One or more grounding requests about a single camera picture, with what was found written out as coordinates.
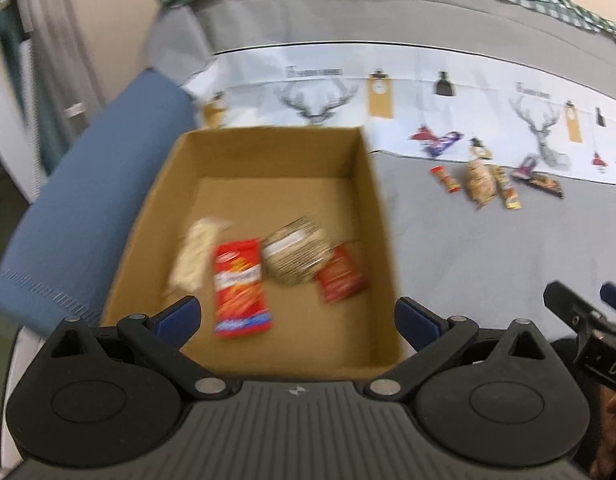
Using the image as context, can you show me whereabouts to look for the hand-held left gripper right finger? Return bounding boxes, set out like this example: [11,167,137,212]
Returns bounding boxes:
[365,296,551,403]

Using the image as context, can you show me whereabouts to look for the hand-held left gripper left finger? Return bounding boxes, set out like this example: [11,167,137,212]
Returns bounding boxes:
[50,296,236,403]

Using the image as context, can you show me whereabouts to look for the white nougat bar packet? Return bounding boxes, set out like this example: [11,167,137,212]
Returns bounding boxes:
[165,216,233,293]

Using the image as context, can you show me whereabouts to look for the large red snack packet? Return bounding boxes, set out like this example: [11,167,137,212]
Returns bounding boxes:
[210,237,276,338]

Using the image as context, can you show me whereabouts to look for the small dark red packet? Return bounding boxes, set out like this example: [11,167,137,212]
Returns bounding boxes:
[313,242,369,305]

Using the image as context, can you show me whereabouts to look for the dark brown chocolate packet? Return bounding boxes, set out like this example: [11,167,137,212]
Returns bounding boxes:
[525,171,565,199]

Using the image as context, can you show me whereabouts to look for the yellow sausage snack packet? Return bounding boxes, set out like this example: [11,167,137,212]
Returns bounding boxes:
[493,165,523,211]

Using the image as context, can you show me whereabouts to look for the round oat cake packet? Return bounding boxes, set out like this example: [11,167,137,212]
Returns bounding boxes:
[260,216,333,288]

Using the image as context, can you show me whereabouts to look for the blue pink snack packet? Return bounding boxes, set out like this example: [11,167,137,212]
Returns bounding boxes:
[510,155,539,180]

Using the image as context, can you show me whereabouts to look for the clear bread packet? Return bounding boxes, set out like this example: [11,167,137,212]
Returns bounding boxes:
[463,157,499,208]

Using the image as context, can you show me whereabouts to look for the red-ended clear candy packet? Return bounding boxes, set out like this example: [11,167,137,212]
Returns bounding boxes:
[429,164,461,195]

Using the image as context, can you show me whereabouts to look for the cardboard box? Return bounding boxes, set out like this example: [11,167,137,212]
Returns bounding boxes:
[100,126,413,381]

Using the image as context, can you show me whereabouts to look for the purple candy bar wrapper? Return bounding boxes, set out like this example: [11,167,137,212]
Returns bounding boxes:
[420,130,464,158]

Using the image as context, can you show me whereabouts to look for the grey printed bed sheet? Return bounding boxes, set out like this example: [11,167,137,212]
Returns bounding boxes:
[145,0,616,346]

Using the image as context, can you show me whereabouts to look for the teal curtain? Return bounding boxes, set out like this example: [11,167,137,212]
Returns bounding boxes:
[0,10,53,176]

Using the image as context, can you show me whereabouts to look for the grey curtain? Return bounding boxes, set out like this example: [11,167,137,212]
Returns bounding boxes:
[18,0,108,126]

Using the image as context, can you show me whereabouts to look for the white door frame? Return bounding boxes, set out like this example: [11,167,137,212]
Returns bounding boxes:
[0,10,38,201]

